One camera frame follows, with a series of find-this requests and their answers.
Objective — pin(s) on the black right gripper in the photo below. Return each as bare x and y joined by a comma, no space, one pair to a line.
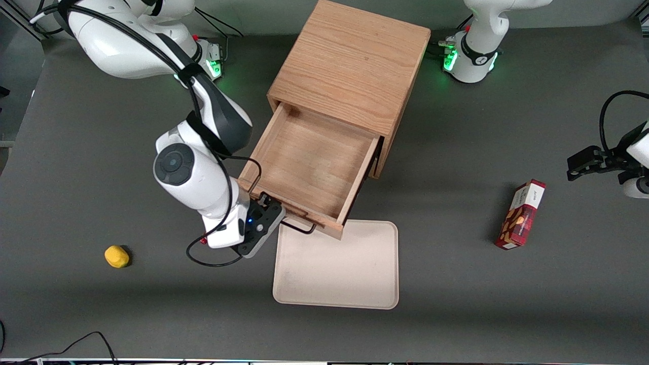
264,199

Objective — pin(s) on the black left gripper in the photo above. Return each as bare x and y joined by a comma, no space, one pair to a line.
615,158

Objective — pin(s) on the wooden drawer with wide front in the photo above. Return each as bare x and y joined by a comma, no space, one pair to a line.
309,162

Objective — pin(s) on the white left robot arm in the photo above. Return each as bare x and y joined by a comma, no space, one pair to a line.
481,30

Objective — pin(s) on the wooden drawer cabinet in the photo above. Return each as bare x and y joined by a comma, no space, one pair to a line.
355,61

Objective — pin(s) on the red cookie box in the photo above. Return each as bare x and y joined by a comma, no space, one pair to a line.
521,218

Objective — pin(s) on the beige plastic tray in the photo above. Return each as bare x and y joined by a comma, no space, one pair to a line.
334,274

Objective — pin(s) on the yellow lemon toy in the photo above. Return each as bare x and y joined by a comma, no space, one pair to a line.
116,256

